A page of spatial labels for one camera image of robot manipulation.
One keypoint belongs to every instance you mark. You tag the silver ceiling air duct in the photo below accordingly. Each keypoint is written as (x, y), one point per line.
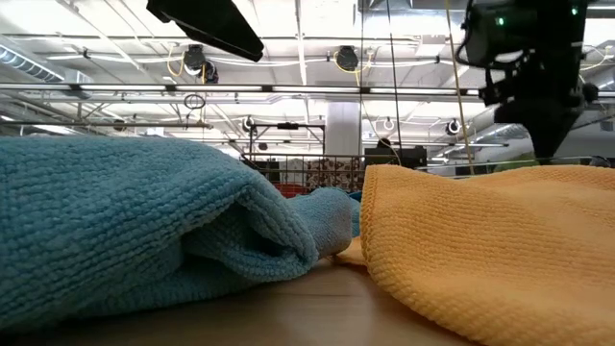
(24, 62)

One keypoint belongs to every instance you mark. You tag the orange microfiber towel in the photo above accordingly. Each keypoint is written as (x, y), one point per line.
(480, 250)

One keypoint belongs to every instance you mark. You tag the black monitor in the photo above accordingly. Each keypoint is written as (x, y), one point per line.
(408, 156)

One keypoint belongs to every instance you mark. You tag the blue microfiber towel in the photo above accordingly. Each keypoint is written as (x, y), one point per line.
(327, 221)
(120, 202)

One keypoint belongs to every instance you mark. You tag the black metal frame rack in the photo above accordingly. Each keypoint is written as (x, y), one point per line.
(288, 126)

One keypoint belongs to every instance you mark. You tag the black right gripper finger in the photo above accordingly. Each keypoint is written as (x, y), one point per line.
(548, 130)

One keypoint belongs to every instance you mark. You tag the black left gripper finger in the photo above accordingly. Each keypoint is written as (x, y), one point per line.
(211, 24)

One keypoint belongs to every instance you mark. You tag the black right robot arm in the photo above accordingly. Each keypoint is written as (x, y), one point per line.
(528, 33)

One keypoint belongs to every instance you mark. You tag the red plastic bin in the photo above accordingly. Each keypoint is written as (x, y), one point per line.
(293, 190)

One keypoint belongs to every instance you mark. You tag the long ceiling light strip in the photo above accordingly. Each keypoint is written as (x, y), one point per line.
(216, 88)

